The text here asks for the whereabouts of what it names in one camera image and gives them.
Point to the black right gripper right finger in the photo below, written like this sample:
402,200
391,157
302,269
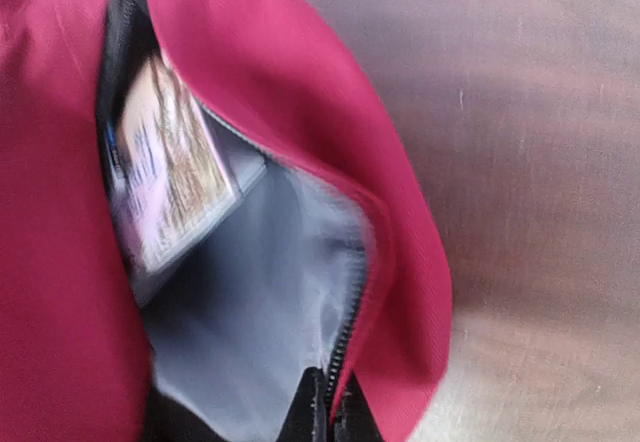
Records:
354,421

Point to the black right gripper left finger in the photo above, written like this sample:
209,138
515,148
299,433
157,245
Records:
307,419

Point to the red student backpack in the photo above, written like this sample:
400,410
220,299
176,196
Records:
329,258

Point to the brown illustrated booklet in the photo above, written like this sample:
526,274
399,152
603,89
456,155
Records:
172,185

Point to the dog cover booklet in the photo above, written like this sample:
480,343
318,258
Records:
112,152

